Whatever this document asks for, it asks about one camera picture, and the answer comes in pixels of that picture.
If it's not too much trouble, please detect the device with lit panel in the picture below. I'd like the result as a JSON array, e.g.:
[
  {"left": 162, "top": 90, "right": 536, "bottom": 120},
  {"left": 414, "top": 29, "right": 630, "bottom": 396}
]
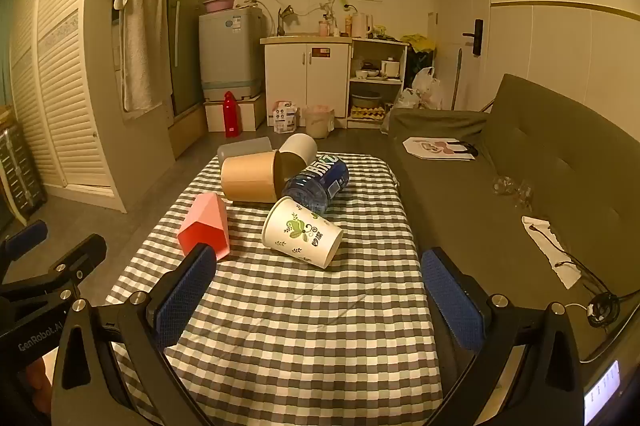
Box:
[{"left": 582, "top": 358, "right": 623, "bottom": 426}]

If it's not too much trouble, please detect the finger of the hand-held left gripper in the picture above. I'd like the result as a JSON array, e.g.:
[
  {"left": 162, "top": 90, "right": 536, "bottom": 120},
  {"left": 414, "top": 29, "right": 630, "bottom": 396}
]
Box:
[
  {"left": 0, "top": 233, "right": 108, "bottom": 338},
  {"left": 0, "top": 220, "right": 49, "bottom": 268}
]

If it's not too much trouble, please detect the white plastic bag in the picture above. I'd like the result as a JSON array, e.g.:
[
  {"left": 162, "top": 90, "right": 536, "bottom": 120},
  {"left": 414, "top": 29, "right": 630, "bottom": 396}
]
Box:
[{"left": 395, "top": 66, "right": 444, "bottom": 109}]

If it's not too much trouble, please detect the red bottle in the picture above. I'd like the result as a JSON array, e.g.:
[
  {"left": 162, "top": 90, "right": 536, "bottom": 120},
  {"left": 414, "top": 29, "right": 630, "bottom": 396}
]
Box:
[{"left": 223, "top": 91, "right": 239, "bottom": 138}]

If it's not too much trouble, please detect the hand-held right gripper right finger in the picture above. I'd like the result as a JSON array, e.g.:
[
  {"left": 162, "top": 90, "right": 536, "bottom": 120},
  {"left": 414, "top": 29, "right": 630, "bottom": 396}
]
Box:
[{"left": 420, "top": 247, "right": 586, "bottom": 426}]

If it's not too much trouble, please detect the white printed tote bag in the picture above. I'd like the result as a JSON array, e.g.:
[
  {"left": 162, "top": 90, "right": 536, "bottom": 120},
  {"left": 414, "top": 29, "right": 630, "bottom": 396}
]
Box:
[{"left": 402, "top": 137, "right": 480, "bottom": 161}]

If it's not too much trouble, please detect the grey checkered tablecloth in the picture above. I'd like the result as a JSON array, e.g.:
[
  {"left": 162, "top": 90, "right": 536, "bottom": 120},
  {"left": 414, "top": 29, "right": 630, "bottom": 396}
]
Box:
[{"left": 105, "top": 151, "right": 444, "bottom": 426}]

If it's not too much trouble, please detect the blue plastic water bottle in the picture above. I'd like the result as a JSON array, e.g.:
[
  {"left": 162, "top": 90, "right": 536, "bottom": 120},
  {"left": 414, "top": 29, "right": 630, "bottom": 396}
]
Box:
[{"left": 281, "top": 153, "right": 350, "bottom": 216}]

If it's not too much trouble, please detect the white printed carton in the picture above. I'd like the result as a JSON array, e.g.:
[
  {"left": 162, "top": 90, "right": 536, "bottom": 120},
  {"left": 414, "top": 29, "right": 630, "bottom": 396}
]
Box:
[{"left": 272, "top": 101, "right": 300, "bottom": 128}]

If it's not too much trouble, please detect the glass shower door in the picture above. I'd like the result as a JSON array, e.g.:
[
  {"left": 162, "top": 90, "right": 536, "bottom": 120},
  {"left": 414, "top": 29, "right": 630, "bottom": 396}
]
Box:
[{"left": 167, "top": 0, "right": 221, "bottom": 117}]

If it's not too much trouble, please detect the pink trash bin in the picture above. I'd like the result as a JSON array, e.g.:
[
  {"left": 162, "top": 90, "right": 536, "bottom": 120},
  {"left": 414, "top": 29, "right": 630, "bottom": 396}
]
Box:
[{"left": 305, "top": 105, "right": 335, "bottom": 139}]

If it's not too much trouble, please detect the clear crumpled plastic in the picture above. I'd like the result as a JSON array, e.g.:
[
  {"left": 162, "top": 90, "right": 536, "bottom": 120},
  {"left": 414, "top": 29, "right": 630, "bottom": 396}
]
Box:
[{"left": 491, "top": 175, "right": 536, "bottom": 211}]

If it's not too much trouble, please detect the white hanging towel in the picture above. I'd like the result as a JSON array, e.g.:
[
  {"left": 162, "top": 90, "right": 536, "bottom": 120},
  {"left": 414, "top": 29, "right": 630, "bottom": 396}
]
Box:
[{"left": 113, "top": 0, "right": 168, "bottom": 113}]

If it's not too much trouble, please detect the white washing machine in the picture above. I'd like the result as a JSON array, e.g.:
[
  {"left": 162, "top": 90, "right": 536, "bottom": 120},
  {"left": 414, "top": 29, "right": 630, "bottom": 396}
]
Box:
[{"left": 198, "top": 6, "right": 264, "bottom": 101}]

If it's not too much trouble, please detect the white paper cup green print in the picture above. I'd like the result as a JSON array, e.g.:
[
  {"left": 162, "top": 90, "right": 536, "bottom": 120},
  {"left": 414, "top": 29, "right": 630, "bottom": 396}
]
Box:
[{"left": 261, "top": 196, "right": 344, "bottom": 269}]

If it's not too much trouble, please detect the egg tray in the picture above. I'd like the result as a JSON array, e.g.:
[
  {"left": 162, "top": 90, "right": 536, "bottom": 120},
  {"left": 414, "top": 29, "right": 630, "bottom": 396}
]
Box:
[{"left": 350, "top": 105, "right": 387, "bottom": 121}]

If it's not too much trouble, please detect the white base box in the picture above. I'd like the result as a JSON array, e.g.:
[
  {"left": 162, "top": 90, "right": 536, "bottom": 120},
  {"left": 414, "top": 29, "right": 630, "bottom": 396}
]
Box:
[{"left": 203, "top": 92, "right": 267, "bottom": 133}]

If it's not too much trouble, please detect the grey translucent cup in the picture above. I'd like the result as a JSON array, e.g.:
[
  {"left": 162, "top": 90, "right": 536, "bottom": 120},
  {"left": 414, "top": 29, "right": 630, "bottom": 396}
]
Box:
[{"left": 216, "top": 137, "right": 275, "bottom": 168}]

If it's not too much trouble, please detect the white entrance door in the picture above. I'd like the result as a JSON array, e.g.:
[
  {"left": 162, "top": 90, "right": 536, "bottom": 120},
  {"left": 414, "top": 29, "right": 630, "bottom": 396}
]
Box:
[{"left": 434, "top": 0, "right": 493, "bottom": 112}]

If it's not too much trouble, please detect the black door lock handle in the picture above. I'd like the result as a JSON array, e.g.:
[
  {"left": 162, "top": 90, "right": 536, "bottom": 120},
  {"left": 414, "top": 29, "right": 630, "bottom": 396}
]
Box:
[{"left": 462, "top": 19, "right": 485, "bottom": 56}]

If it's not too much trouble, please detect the white louvered wardrobe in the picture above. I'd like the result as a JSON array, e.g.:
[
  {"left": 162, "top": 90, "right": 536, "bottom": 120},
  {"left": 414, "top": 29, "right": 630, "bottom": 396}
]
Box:
[{"left": 9, "top": 0, "right": 128, "bottom": 213}]

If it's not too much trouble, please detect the green sofa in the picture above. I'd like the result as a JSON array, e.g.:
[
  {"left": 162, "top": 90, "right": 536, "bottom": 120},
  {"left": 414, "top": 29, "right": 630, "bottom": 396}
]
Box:
[{"left": 382, "top": 73, "right": 640, "bottom": 426}]

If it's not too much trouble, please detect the pink house-shaped box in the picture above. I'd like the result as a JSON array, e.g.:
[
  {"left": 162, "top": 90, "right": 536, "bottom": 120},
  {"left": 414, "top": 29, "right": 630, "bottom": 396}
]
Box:
[{"left": 177, "top": 193, "right": 232, "bottom": 262}]

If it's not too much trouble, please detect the yellow cloth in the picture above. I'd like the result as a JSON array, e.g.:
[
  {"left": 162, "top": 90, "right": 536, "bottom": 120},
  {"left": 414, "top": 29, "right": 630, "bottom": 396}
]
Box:
[{"left": 400, "top": 34, "right": 437, "bottom": 53}]

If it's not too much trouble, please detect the tan paper cup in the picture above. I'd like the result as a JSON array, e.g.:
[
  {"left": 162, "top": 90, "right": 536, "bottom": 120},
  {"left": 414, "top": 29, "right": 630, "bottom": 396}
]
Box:
[{"left": 220, "top": 149, "right": 308, "bottom": 204}]

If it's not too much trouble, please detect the white sink cabinet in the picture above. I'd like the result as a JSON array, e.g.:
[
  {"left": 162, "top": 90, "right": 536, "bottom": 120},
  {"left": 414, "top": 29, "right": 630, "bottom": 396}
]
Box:
[{"left": 259, "top": 35, "right": 353, "bottom": 129}]

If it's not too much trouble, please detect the broom handle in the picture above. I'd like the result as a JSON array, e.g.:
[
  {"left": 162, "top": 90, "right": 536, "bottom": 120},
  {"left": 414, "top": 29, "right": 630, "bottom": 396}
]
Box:
[{"left": 452, "top": 48, "right": 463, "bottom": 111}]

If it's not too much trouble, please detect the stack of dark crates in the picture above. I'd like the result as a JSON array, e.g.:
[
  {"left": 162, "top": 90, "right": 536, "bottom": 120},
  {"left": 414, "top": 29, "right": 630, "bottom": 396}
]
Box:
[{"left": 0, "top": 105, "right": 48, "bottom": 227}]

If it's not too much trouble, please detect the black cable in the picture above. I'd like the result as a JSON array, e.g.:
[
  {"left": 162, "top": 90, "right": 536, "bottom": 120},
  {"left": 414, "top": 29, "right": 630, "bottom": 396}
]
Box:
[{"left": 530, "top": 223, "right": 640, "bottom": 328}]

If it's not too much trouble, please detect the white paper sheet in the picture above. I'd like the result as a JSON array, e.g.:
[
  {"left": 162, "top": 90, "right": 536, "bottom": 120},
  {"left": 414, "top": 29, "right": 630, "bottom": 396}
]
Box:
[{"left": 521, "top": 215, "right": 583, "bottom": 289}]

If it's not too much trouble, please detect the person's left hand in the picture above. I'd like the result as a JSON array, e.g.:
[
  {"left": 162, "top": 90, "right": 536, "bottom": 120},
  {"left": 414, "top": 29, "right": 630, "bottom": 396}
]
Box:
[{"left": 24, "top": 357, "right": 55, "bottom": 413}]

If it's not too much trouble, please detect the white electric kettle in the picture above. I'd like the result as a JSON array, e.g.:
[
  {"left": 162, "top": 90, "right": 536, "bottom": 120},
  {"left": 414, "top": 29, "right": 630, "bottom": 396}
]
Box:
[{"left": 351, "top": 12, "right": 374, "bottom": 39}]

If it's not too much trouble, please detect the metal faucet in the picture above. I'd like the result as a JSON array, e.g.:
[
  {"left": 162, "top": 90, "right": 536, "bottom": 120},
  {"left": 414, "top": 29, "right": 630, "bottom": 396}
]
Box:
[{"left": 277, "top": 5, "right": 296, "bottom": 36}]

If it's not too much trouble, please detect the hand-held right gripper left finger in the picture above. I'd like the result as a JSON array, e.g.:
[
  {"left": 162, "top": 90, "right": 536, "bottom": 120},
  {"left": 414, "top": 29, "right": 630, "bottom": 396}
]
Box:
[{"left": 50, "top": 242, "right": 218, "bottom": 426}]

